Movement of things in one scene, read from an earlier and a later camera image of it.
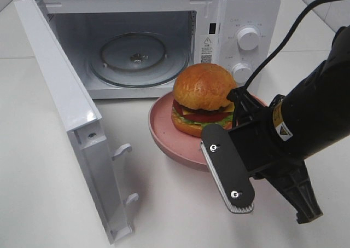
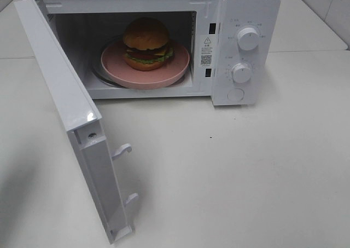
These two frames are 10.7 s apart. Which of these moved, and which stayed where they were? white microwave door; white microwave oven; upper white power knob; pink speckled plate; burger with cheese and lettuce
Moved: pink speckled plate; burger with cheese and lettuce
Stayed: white microwave door; upper white power knob; white microwave oven
